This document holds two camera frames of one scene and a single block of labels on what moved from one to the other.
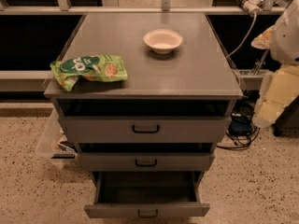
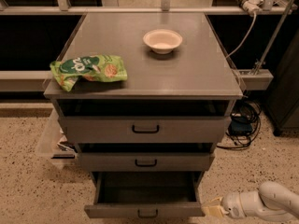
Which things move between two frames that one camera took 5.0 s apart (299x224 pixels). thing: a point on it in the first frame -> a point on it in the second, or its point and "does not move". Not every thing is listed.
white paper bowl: x=163 y=41 does not move
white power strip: x=253 y=5 does not move
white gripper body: x=286 y=42 -> x=233 y=204
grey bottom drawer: x=147 y=194 does not move
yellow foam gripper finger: x=263 y=40 -> x=213 y=208
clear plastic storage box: x=54 y=147 does not move
